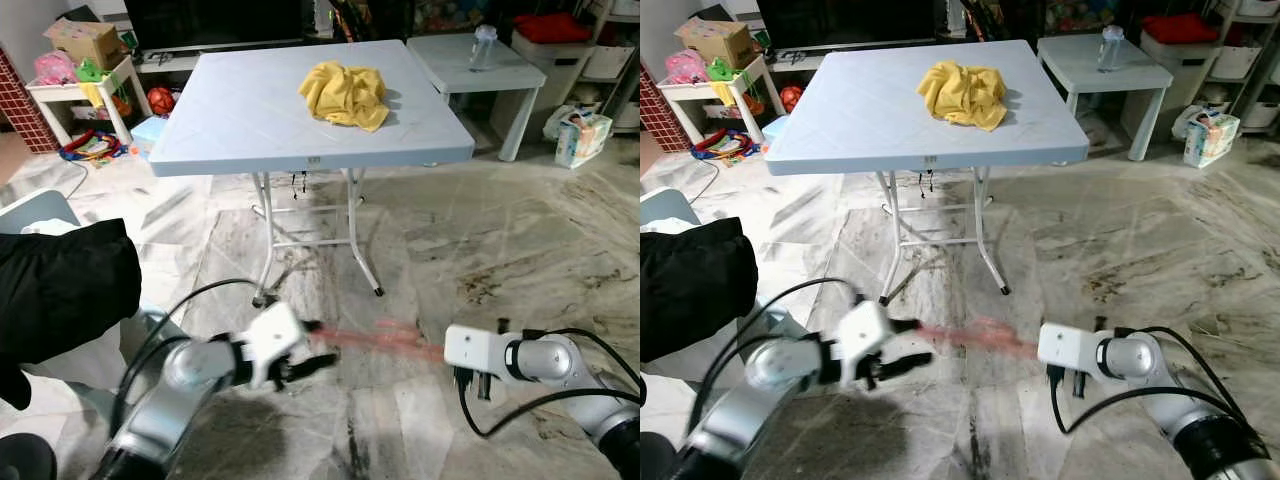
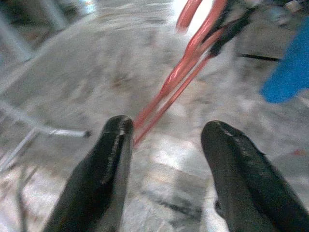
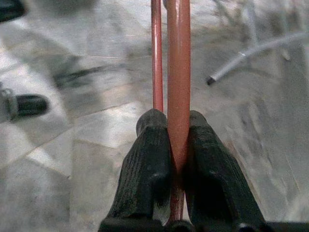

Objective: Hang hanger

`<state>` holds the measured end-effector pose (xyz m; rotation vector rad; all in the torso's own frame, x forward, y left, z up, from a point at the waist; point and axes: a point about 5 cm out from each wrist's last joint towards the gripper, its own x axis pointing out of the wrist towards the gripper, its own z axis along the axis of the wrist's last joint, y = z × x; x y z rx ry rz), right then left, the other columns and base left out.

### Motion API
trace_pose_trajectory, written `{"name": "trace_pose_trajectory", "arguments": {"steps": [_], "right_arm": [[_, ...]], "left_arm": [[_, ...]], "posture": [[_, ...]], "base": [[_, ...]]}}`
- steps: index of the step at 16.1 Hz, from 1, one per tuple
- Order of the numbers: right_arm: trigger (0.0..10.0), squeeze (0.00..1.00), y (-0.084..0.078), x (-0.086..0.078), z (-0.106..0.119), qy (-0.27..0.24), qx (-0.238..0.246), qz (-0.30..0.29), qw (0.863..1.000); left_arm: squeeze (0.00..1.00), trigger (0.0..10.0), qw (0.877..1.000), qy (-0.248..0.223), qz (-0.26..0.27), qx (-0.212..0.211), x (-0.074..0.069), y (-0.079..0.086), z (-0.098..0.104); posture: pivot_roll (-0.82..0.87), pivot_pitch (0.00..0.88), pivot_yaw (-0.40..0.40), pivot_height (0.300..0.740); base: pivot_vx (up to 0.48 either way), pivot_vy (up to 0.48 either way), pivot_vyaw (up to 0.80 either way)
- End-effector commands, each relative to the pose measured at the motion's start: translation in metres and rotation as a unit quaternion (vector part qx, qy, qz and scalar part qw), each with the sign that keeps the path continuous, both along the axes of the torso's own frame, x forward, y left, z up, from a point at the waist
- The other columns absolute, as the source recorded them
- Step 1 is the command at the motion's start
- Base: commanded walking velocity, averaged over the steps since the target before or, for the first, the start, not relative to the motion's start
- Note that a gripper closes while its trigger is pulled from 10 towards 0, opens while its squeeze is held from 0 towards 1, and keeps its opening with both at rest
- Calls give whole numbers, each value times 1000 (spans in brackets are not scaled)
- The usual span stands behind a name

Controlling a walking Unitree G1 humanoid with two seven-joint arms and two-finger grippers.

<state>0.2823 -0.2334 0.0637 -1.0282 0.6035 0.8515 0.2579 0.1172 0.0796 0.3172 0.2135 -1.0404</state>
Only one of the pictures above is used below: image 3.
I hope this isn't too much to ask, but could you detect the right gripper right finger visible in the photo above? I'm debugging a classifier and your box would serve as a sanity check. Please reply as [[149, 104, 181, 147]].
[[184, 110, 266, 230]]

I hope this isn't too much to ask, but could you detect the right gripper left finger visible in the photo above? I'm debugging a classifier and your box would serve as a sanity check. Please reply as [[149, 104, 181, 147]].
[[106, 108, 173, 225]]

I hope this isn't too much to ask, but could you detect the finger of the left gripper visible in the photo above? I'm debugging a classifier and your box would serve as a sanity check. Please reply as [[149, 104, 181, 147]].
[[0, 0, 27, 23], [14, 94, 49, 117]]

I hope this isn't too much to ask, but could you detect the light blue plastic table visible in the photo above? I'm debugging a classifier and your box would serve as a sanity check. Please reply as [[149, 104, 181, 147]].
[[207, 30, 309, 86]]

